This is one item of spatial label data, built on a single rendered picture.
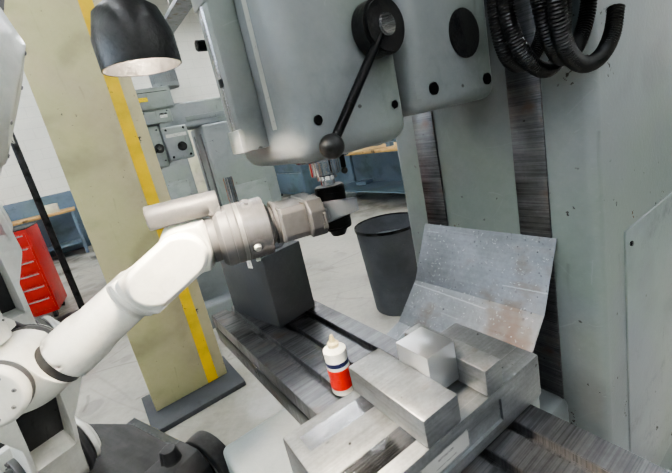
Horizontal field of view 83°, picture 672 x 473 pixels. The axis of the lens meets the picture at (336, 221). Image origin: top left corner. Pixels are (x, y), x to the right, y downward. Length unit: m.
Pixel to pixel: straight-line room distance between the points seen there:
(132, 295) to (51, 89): 1.79
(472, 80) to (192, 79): 9.61
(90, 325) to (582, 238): 0.78
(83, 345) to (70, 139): 1.71
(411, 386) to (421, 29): 0.47
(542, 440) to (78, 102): 2.16
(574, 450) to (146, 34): 0.66
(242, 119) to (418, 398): 0.41
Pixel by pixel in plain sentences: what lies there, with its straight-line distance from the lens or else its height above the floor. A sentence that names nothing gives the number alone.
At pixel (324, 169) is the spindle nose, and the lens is 0.57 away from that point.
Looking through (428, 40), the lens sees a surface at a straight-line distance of 0.60.
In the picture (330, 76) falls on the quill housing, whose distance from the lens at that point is 0.49.
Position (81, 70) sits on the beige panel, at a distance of 2.28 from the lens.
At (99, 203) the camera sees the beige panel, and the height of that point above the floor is 1.22.
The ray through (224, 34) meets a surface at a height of 1.48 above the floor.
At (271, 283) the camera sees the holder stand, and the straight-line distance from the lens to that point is 0.93.
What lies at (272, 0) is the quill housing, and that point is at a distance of 0.49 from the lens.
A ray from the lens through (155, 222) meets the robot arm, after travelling 0.55.
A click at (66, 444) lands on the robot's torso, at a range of 1.25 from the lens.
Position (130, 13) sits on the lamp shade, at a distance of 0.41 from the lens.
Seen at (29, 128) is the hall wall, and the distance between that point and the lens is 9.57.
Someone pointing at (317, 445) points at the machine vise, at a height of 0.97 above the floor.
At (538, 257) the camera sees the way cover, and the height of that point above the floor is 1.03.
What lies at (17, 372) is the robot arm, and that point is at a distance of 0.60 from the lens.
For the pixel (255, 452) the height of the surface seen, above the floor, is 0.82.
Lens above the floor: 1.35
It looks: 14 degrees down
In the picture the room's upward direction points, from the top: 12 degrees counter-clockwise
